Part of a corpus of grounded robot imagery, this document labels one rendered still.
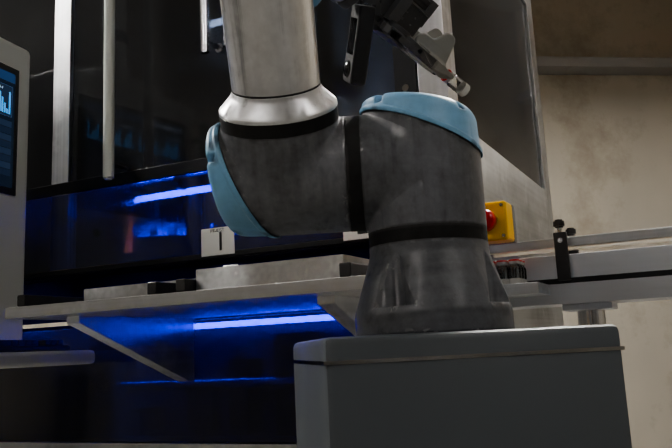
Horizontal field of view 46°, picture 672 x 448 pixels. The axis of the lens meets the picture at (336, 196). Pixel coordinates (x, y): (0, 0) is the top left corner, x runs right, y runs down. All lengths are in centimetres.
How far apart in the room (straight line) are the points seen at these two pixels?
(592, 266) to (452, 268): 84
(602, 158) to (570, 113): 33
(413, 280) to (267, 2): 28
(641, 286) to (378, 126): 86
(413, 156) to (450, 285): 12
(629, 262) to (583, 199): 334
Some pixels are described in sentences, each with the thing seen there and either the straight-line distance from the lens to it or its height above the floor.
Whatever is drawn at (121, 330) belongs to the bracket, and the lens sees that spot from 155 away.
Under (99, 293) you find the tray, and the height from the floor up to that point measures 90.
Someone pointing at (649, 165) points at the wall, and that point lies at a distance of 511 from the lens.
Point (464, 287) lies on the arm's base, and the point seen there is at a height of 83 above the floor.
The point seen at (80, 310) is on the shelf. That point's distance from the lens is 139.
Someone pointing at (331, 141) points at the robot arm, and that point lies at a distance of 74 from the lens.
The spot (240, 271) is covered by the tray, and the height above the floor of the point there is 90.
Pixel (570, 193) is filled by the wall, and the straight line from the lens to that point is 483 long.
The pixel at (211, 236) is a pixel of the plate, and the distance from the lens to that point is 172.
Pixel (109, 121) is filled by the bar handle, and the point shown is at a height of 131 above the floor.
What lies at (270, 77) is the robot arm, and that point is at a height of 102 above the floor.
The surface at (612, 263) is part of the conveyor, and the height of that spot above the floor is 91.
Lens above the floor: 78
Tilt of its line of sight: 11 degrees up
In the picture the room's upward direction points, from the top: 3 degrees counter-clockwise
